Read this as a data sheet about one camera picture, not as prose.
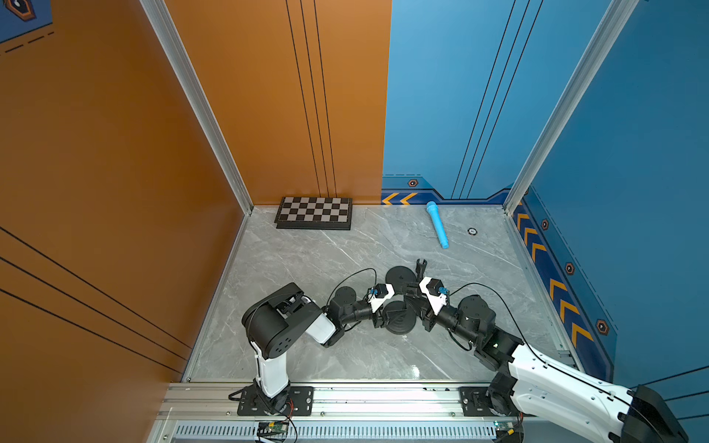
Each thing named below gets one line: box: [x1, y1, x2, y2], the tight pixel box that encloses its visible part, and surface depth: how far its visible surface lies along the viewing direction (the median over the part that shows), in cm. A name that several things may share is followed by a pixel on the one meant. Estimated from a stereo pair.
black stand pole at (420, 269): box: [415, 258, 428, 283], surface depth 99 cm
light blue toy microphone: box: [425, 201, 450, 250], surface depth 114 cm
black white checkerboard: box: [274, 196, 354, 231], surface depth 115 cm
